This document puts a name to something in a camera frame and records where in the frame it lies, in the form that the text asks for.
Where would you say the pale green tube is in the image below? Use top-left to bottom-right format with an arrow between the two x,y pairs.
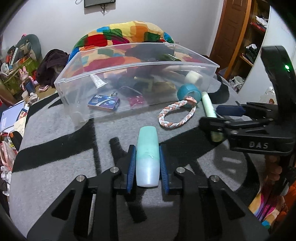
201,91 -> 224,142

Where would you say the braided pink white rope ring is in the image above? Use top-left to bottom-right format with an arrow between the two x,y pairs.
158,96 -> 198,129

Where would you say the teal tape roll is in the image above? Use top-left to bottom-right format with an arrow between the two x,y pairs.
177,83 -> 202,103

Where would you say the mint green bottle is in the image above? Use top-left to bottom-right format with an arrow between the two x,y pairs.
135,126 -> 160,188

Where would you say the red tea packet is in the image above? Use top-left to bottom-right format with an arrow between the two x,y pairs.
128,95 -> 146,108

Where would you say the green spray bottle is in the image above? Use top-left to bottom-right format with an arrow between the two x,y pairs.
159,53 -> 182,62

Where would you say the white round jar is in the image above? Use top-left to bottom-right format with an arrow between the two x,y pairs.
185,71 -> 203,87

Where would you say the grey black rug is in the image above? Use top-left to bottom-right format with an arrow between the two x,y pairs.
9,74 -> 266,241

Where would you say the wooden shelf unit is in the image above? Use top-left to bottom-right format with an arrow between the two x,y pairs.
224,1 -> 270,80

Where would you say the wooden door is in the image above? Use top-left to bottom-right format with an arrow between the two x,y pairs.
210,0 -> 251,70

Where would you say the blue card box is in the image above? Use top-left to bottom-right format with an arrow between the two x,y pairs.
87,94 -> 120,111

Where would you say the clear plastic storage bin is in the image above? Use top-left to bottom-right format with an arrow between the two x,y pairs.
54,44 -> 218,125

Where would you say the small white tube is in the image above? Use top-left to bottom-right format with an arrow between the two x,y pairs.
90,74 -> 107,89

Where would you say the colourful patchwork blanket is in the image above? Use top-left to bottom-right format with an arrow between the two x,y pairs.
66,21 -> 175,75

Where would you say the blue notebook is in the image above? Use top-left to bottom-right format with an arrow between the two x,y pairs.
1,101 -> 25,131

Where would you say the pink rabbit toy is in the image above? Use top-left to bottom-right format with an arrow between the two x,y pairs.
19,66 -> 39,94

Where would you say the green storage basket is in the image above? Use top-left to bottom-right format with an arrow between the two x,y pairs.
1,57 -> 39,95

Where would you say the dark purple clothes pile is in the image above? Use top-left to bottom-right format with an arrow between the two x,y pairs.
36,49 -> 69,87

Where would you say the grey plush toy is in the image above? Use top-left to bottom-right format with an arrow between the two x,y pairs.
7,34 -> 42,63

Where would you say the small wall monitor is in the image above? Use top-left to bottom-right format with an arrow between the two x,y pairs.
84,0 -> 116,8

